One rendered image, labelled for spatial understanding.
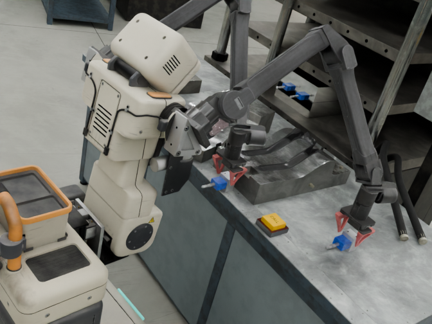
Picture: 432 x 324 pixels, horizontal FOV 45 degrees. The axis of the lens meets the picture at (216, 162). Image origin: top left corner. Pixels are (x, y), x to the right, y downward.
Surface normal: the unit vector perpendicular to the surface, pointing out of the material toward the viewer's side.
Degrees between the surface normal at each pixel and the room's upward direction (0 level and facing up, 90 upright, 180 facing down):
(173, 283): 90
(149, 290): 0
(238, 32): 58
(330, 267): 0
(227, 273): 90
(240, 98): 62
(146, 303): 0
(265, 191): 90
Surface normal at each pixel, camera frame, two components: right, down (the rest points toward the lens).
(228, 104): 0.39, 0.09
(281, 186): 0.55, 0.53
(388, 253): 0.22, -0.84
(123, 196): -0.69, 0.07
